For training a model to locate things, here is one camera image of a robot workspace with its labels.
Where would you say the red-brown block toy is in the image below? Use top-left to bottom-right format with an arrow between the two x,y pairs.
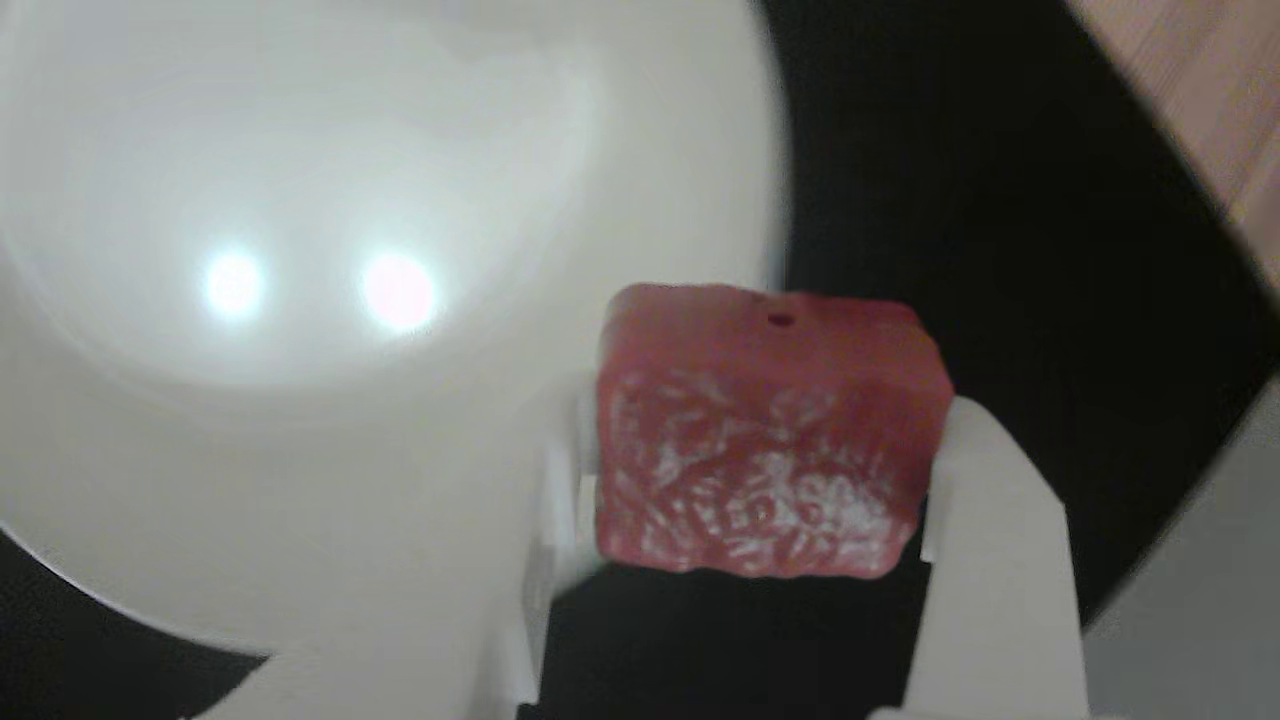
594,282 -> 957,582

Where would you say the black desk mat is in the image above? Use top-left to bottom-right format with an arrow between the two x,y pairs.
0,0 -> 1280,720

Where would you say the white paper bowl navy band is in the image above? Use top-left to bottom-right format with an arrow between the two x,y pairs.
0,0 -> 793,720

